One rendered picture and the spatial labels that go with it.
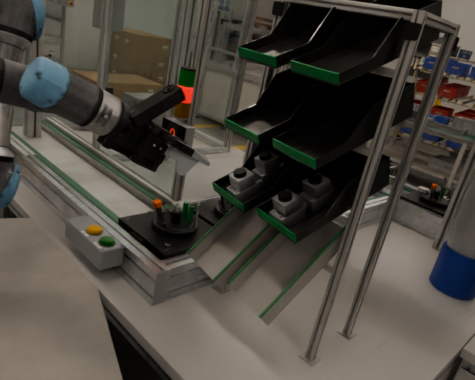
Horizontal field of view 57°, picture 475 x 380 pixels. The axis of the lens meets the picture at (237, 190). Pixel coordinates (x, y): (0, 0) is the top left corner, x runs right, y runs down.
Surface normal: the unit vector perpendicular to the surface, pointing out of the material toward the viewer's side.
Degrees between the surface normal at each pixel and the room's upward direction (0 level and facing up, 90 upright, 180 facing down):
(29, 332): 0
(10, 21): 74
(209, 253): 45
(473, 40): 90
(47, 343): 0
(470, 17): 90
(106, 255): 90
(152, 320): 0
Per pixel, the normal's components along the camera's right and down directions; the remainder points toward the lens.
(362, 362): 0.19, -0.92
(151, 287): -0.70, 0.12
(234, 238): -0.44, -0.61
